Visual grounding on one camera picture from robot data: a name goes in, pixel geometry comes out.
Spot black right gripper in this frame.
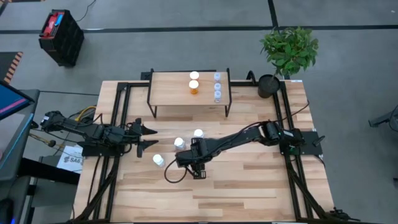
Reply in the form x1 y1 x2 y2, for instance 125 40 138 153
175 138 213 180

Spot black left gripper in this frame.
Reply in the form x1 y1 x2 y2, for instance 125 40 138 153
102 117 160 159

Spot wooden shelf black metal legs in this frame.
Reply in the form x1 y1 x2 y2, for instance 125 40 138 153
146 68 233 118

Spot white printed paper sheet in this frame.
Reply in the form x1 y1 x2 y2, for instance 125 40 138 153
57 144 85 174

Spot black storage crate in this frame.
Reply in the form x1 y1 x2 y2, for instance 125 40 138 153
39 8 85 68

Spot grey computer cart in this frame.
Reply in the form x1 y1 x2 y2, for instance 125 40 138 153
0 88 43 224

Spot monitor with blue screen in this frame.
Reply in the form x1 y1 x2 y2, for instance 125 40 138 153
0 80 35 121

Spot black mat orange stripes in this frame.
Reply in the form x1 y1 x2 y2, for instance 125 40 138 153
0 51 24 85

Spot green plant in black pot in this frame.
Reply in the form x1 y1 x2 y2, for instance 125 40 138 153
257 26 320 99

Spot black chair base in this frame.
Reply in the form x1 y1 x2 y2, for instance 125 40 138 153
368 104 398 128

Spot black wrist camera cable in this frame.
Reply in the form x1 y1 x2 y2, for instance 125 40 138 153
164 157 188 184

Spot yellow cable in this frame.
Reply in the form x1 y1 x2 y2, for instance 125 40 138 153
74 105 98 122

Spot black metal table frame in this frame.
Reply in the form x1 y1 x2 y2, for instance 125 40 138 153
73 80 354 224

